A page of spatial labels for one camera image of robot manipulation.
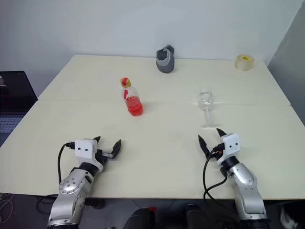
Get clear tape roll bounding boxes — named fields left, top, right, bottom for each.
left=234, top=54, right=254, bottom=72

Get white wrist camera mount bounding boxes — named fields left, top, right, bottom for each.
left=218, top=134, right=240, bottom=165
left=74, top=138, right=107, bottom=171

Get bottle with red liquid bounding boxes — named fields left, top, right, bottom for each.
left=120, top=77, right=144, bottom=117

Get grey cap-shaped object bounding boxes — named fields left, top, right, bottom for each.
left=156, top=44, right=176, bottom=74

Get black floor cable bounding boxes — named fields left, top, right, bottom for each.
left=35, top=194, right=58, bottom=213

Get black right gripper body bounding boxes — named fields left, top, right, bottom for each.
left=208, top=143, right=226, bottom=166

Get dark rounded shape, red spot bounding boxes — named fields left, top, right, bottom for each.
left=123, top=207, right=158, bottom=229

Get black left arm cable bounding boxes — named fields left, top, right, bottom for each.
left=57, top=141, right=76, bottom=189

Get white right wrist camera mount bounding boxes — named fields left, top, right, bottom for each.
left=218, top=134, right=240, bottom=165

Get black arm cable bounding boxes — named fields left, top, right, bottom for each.
left=57, top=141, right=76, bottom=189
left=202, top=145, right=233, bottom=210

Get clear wine glass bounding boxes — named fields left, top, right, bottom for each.
left=197, top=87, right=222, bottom=129

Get thin white cables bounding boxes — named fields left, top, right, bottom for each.
left=0, top=192, right=15, bottom=226

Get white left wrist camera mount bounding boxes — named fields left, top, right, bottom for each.
left=74, top=138, right=107, bottom=171

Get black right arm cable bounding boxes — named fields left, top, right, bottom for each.
left=202, top=145, right=233, bottom=210

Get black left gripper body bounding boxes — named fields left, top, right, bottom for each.
left=94, top=142, right=113, bottom=166

